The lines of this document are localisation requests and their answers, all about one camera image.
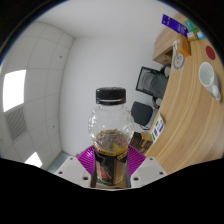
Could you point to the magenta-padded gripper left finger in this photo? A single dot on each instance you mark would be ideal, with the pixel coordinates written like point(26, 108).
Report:
point(71, 170)

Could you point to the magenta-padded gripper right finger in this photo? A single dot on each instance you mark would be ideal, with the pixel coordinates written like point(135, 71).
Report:
point(150, 170)

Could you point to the clear black-capped drink bottle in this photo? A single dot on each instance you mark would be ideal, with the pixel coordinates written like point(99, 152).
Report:
point(111, 133)

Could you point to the small dark brown box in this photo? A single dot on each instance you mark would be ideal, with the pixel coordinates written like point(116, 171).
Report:
point(137, 144)

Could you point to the large dark brown box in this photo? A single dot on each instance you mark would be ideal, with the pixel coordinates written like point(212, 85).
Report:
point(146, 139)

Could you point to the rectangular ceiling light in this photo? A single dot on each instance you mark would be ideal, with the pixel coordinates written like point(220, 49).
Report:
point(14, 90)
point(33, 160)

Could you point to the white green booklet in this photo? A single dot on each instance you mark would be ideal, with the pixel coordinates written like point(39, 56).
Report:
point(157, 128)

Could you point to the grey ceiling air vent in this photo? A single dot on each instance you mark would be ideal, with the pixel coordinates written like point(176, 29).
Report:
point(15, 122)

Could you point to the grey mesh office chair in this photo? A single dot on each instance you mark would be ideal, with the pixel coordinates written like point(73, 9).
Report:
point(151, 81)

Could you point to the white ceramic mug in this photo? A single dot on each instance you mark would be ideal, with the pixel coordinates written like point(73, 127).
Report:
point(208, 76)

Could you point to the round white paper sheet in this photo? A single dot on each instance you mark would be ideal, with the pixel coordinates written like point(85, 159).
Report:
point(178, 61)

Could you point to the orange cardboard box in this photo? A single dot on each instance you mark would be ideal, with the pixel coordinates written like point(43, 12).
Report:
point(184, 48)

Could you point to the flat round red coaster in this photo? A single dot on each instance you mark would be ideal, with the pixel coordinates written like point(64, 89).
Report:
point(210, 52)

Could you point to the small blue packet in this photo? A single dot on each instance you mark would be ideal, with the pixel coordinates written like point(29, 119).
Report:
point(201, 35)

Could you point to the purple standing sign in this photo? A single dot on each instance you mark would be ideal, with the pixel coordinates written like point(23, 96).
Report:
point(174, 23)

